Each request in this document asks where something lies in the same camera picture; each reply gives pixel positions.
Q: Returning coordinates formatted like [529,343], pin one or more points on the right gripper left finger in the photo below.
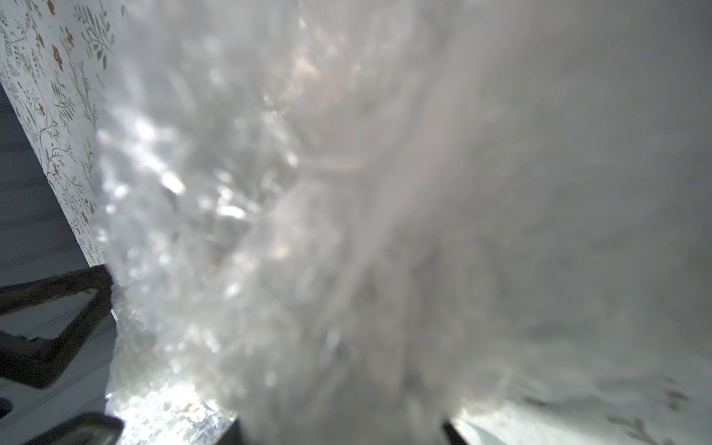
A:
[232,436]

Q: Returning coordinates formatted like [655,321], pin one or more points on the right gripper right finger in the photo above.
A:
[452,435]

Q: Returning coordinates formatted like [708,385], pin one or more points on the clear bubble wrap sheet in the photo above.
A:
[350,222]

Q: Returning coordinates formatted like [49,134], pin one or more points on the floral table mat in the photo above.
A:
[55,57]

